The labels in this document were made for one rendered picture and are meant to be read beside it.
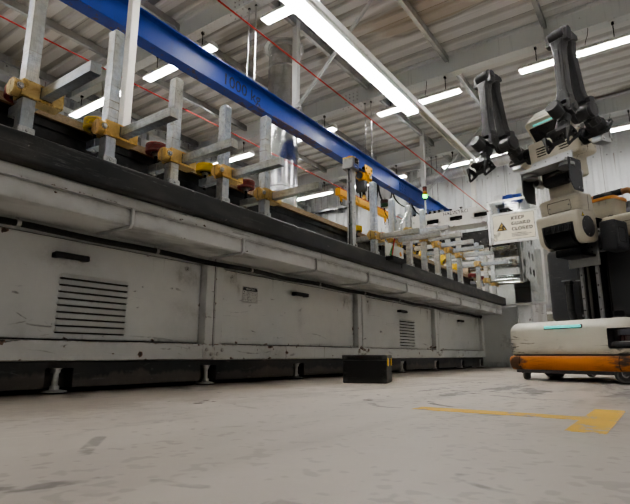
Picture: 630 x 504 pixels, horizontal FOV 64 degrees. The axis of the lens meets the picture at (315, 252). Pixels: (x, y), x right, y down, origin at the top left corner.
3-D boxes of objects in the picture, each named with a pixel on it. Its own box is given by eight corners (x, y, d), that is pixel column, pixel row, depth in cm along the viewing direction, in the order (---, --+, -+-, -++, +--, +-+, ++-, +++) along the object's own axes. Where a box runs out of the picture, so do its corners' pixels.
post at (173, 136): (176, 204, 175) (183, 79, 184) (168, 201, 172) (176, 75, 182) (170, 205, 177) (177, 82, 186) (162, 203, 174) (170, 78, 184)
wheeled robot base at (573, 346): (583, 370, 289) (578, 326, 294) (713, 373, 236) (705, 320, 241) (507, 372, 254) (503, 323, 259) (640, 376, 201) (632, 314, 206)
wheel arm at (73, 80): (101, 79, 127) (102, 63, 128) (88, 73, 125) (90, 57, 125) (18, 123, 152) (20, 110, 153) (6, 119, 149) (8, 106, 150)
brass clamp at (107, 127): (138, 145, 163) (139, 131, 164) (100, 130, 152) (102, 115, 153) (127, 150, 166) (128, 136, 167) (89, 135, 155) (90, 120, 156)
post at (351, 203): (357, 247, 276) (356, 170, 285) (353, 246, 272) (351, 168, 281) (350, 248, 278) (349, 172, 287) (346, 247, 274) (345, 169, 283)
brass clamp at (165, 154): (197, 169, 183) (197, 156, 184) (167, 158, 172) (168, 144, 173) (185, 173, 186) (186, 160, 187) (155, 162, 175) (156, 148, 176)
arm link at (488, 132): (495, 71, 268) (478, 80, 277) (488, 67, 265) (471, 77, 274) (502, 145, 259) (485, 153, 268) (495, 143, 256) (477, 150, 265)
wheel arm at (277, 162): (284, 168, 187) (284, 157, 188) (279, 165, 185) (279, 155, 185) (204, 190, 212) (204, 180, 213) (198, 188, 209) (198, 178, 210)
